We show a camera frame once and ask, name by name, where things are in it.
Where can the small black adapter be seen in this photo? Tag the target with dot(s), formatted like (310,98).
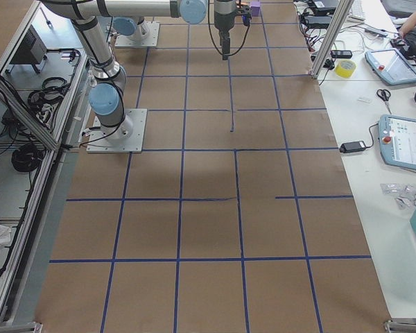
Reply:
(352,147)

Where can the black handled scissors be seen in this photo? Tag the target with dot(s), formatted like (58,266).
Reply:
(384,95)

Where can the blue teach pendant far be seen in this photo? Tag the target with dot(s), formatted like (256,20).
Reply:
(391,67)

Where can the yellow tape roll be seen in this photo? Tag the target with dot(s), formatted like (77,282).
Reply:
(345,68)

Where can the brown paper mat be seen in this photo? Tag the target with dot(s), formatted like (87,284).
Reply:
(236,217)

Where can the blue teach pendant near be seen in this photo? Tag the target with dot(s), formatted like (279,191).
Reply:
(397,139)

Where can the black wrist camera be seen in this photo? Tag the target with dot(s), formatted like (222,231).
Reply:
(244,11)

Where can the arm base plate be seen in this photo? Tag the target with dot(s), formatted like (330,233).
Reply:
(142,35)
(128,138)

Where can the black power adapter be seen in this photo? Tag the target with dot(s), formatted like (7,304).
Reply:
(321,22)

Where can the plastic bags of screws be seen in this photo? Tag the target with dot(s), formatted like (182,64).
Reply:
(404,194)

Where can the person's hand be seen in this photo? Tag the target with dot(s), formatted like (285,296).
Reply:
(402,31)

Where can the purple foam block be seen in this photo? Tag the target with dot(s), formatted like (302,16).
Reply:
(255,7)

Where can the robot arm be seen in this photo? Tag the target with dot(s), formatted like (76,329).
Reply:
(106,98)
(192,12)

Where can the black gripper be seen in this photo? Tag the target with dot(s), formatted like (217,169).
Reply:
(223,23)

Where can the blue teach pendant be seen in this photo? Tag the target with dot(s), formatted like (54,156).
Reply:
(397,139)
(391,67)

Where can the aluminium frame post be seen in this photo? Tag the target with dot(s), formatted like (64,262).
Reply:
(337,21)

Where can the grey electronics box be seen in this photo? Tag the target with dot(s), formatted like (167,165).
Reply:
(31,51)

